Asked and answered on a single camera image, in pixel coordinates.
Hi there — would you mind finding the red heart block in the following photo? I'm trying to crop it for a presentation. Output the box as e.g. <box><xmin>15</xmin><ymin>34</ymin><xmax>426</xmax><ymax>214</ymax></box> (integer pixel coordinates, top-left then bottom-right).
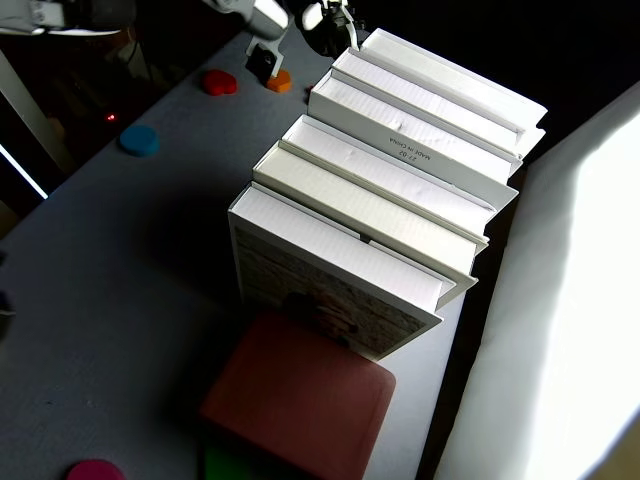
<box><xmin>201</xmin><ymin>68</ymin><xmax>239</xmax><ymax>97</ymax></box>

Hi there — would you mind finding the plain grey book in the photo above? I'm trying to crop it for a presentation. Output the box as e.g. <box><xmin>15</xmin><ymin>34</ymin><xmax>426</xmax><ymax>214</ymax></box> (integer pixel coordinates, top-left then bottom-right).
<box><xmin>306</xmin><ymin>68</ymin><xmax>524</xmax><ymax>201</ymax></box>

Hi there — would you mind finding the blue disc block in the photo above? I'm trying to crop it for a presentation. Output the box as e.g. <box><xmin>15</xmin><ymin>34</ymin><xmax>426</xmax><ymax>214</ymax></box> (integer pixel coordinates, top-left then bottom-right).
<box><xmin>118</xmin><ymin>124</ymin><xmax>162</xmax><ymax>158</ymax></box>

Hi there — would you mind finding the green block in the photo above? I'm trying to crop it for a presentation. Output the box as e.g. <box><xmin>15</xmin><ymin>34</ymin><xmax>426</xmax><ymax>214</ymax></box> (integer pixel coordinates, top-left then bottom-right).
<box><xmin>202</xmin><ymin>439</ymin><xmax>261</xmax><ymax>480</ymax></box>

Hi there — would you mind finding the thin white rail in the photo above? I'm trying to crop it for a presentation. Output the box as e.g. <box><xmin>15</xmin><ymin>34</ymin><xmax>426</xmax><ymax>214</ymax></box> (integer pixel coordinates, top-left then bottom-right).
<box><xmin>0</xmin><ymin>144</ymin><xmax>50</xmax><ymax>200</ymax></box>

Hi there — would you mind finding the orange hexagon block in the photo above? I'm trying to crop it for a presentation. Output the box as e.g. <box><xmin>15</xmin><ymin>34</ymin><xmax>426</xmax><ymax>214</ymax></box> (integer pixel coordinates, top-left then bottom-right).
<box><xmin>265</xmin><ymin>69</ymin><xmax>294</xmax><ymax>95</ymax></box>

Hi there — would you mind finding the black DUET book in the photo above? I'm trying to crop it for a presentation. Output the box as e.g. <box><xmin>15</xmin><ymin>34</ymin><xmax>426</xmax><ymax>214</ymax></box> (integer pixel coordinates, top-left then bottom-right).
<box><xmin>228</xmin><ymin>180</ymin><xmax>457</xmax><ymax>362</ymax></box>

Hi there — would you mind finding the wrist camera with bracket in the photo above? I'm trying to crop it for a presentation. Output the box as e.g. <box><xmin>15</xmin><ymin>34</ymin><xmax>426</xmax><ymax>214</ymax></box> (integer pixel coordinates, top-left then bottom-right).
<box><xmin>243</xmin><ymin>33</ymin><xmax>287</xmax><ymax>82</ymax></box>

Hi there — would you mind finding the white stand pole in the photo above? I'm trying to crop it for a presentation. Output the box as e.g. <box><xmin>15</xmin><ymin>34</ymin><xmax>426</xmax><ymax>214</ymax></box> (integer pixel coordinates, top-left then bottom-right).
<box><xmin>0</xmin><ymin>49</ymin><xmax>74</xmax><ymax>174</ymax></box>

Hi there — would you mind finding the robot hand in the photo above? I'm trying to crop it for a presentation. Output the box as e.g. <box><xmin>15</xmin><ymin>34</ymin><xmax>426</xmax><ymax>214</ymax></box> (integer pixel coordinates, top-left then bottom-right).
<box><xmin>199</xmin><ymin>0</ymin><xmax>362</xmax><ymax>57</ymax></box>

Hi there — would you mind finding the pink disc block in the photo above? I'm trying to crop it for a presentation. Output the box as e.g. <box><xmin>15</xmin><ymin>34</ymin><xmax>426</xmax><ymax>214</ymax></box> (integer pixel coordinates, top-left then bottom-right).
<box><xmin>65</xmin><ymin>458</ymin><xmax>127</xmax><ymax>480</ymax></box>

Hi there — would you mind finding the white FASHIONINDIA book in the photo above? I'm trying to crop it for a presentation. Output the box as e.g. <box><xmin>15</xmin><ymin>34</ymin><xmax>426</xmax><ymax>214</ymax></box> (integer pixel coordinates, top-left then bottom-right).
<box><xmin>280</xmin><ymin>113</ymin><xmax>520</xmax><ymax>240</ymax></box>

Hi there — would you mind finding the grey table cloth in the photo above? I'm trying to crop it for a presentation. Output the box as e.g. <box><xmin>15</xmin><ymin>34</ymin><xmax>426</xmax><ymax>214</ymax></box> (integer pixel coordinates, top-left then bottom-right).
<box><xmin>0</xmin><ymin>27</ymin><xmax>469</xmax><ymax>480</ymax></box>

